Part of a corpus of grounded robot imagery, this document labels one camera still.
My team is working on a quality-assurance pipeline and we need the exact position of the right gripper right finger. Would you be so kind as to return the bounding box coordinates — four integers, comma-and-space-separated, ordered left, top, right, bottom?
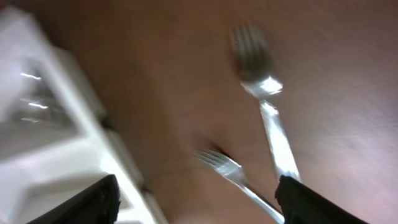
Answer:
275, 175, 366, 224

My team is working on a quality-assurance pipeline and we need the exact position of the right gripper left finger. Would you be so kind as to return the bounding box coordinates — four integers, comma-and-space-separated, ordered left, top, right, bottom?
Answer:
29, 174, 120, 224

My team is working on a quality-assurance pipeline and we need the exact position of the steel fork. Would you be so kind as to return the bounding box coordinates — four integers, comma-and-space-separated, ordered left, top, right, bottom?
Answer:
231, 24, 301, 181
195, 149, 285, 224

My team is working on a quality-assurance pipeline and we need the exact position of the white plastic cutlery tray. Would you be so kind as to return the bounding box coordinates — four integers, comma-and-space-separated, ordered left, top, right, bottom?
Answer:
1, 6, 166, 223

